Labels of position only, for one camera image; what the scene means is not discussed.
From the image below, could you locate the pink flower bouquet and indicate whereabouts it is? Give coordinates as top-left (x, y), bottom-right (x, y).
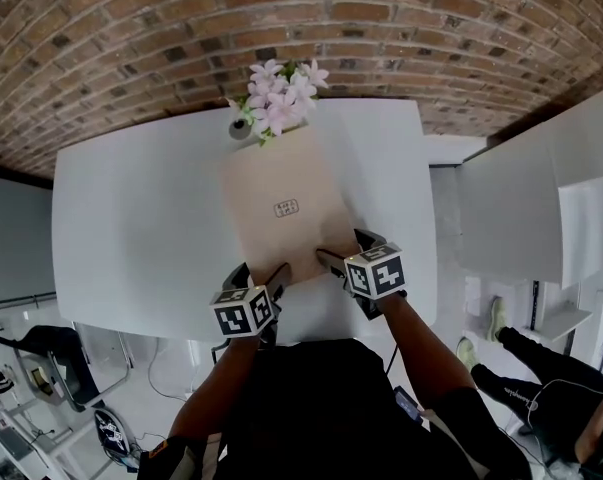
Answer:
top-left (225, 59), bottom-right (331, 148)

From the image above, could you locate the person's right forearm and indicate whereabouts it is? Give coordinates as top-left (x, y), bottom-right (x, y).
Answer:
top-left (378, 292), bottom-right (478, 412)

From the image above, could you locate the beige paper folder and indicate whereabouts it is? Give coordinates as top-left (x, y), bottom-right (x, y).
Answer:
top-left (222, 125), bottom-right (362, 288)

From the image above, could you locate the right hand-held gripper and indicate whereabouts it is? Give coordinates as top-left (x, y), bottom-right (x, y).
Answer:
top-left (315, 228), bottom-right (409, 322)

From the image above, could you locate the white cabinet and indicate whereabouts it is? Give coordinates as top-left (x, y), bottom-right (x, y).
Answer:
top-left (459, 81), bottom-right (603, 290)

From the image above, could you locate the person's left forearm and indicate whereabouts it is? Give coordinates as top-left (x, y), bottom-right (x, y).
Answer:
top-left (169, 336), bottom-right (263, 444)

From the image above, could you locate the black phone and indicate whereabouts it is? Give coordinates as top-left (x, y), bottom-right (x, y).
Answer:
top-left (393, 386), bottom-right (426, 425)

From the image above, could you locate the black printed bag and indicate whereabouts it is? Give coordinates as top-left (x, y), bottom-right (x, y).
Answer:
top-left (93, 407), bottom-right (133, 470)

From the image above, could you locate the person's black clothed torso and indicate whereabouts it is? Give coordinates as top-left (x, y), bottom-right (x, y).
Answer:
top-left (139, 337), bottom-right (532, 480)

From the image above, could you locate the small white shelf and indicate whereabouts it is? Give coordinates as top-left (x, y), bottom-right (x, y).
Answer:
top-left (530, 301), bottom-right (595, 343)

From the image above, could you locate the small grey round vase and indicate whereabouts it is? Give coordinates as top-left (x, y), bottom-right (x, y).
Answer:
top-left (228, 117), bottom-right (255, 141)

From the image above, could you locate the white floor cable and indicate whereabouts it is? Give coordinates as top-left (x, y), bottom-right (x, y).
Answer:
top-left (147, 336), bottom-right (195, 403)

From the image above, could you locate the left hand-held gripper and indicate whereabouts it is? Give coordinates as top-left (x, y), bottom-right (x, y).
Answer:
top-left (209, 262), bottom-right (291, 348)

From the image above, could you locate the black chair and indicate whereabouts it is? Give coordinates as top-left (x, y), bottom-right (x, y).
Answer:
top-left (10, 324), bottom-right (103, 412)

